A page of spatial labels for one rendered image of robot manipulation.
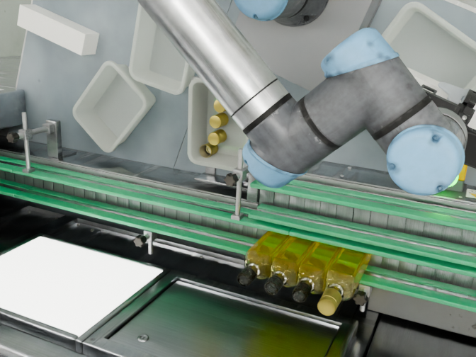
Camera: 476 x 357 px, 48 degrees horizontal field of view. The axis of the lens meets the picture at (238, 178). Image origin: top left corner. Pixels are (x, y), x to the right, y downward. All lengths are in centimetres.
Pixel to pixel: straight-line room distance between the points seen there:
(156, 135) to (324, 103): 98
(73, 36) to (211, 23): 97
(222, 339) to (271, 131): 59
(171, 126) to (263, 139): 89
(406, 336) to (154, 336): 55
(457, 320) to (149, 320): 67
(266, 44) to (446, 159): 74
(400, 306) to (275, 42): 66
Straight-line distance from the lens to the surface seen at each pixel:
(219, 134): 138
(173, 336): 113
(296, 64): 122
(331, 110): 61
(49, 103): 177
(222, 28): 65
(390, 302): 130
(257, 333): 115
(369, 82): 60
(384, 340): 125
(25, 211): 187
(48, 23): 165
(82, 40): 157
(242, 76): 64
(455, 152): 58
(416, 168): 58
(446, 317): 130
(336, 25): 119
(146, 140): 157
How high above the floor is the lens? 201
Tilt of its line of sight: 60 degrees down
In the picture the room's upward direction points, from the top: 123 degrees counter-clockwise
